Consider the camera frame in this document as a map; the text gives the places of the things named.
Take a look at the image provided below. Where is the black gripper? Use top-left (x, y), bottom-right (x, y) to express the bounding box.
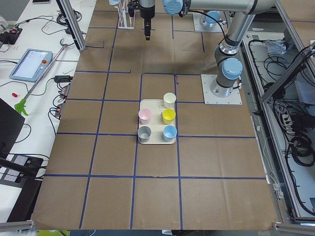
top-left (139, 6), bottom-right (155, 41)

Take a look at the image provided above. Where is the light blue plastic cup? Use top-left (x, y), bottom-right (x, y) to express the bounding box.
top-left (109, 0), bottom-right (120, 5)

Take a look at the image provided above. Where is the pale cream plastic cup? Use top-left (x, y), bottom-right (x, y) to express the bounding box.
top-left (163, 92), bottom-right (177, 109)

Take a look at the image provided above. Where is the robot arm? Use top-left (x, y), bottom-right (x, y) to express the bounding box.
top-left (162, 0), bottom-right (275, 98)
top-left (201, 10), bottom-right (221, 28)

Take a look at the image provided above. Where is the pink plastic cup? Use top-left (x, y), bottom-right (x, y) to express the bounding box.
top-left (138, 108), bottom-right (152, 124)

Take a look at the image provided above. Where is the yellow plastic cup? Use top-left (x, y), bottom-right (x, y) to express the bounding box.
top-left (162, 108), bottom-right (176, 124)

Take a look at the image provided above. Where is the grey plastic cup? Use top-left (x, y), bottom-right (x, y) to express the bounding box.
top-left (137, 126), bottom-right (152, 143)

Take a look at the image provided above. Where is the cream plastic tray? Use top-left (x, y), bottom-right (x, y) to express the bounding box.
top-left (138, 99), bottom-right (177, 145)

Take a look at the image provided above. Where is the black power adapter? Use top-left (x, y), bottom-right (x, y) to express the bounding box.
top-left (54, 75), bottom-right (73, 83)

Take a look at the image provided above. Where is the blue teach pendant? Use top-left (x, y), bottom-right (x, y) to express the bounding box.
top-left (9, 49), bottom-right (53, 82)

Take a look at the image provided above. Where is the black monitor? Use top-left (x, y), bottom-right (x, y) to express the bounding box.
top-left (0, 99), bottom-right (42, 177)

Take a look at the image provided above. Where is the white wire cup rack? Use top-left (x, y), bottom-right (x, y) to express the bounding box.
top-left (115, 0), bottom-right (135, 30)

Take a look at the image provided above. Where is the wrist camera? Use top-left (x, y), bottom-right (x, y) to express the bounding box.
top-left (127, 0), bottom-right (139, 18)

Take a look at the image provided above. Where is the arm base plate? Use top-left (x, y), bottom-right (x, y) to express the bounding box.
top-left (201, 74), bottom-right (242, 105)
top-left (193, 11), bottom-right (222, 33)

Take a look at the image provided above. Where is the aluminium frame post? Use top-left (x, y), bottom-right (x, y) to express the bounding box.
top-left (56, 0), bottom-right (86, 52)

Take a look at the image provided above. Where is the green handled reacher grabber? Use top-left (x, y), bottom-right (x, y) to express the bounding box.
top-left (14, 39), bottom-right (69, 116)

